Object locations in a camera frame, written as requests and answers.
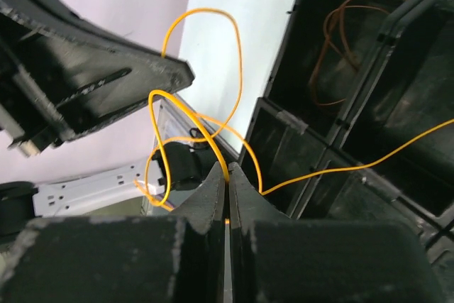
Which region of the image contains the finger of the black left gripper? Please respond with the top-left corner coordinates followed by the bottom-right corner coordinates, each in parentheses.
top-left (1, 0), bottom-right (194, 156)

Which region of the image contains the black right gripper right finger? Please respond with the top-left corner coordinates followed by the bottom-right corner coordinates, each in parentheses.
top-left (228, 162), bottom-right (445, 302)

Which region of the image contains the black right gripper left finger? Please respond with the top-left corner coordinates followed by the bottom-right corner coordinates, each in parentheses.
top-left (1, 165), bottom-right (226, 302)

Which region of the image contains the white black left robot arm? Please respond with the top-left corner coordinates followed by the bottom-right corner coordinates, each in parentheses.
top-left (1, 0), bottom-right (194, 244)

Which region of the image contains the black six-compartment bin tray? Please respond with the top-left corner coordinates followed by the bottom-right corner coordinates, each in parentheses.
top-left (240, 0), bottom-right (453, 281)

